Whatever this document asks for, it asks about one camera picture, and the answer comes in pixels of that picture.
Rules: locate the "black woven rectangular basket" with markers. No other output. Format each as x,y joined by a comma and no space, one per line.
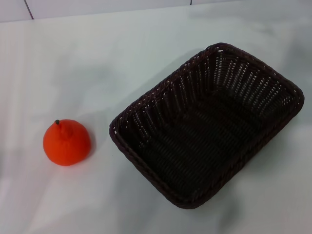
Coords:
204,136

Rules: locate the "orange toy tangerine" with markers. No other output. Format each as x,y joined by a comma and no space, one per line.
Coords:
65,146

